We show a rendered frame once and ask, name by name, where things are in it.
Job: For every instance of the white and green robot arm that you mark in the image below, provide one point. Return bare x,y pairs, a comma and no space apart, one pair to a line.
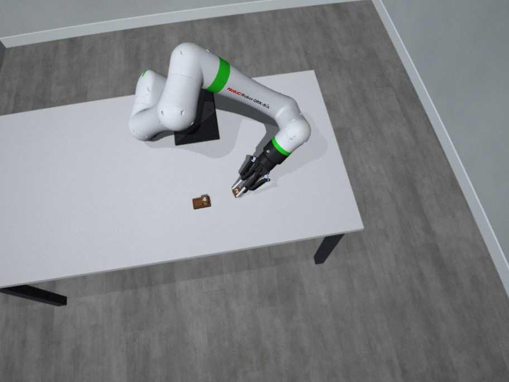
173,100

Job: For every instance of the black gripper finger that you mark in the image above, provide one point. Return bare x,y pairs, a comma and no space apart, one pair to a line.
247,172
252,185

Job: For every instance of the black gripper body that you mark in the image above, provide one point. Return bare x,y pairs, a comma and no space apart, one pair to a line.
264,163

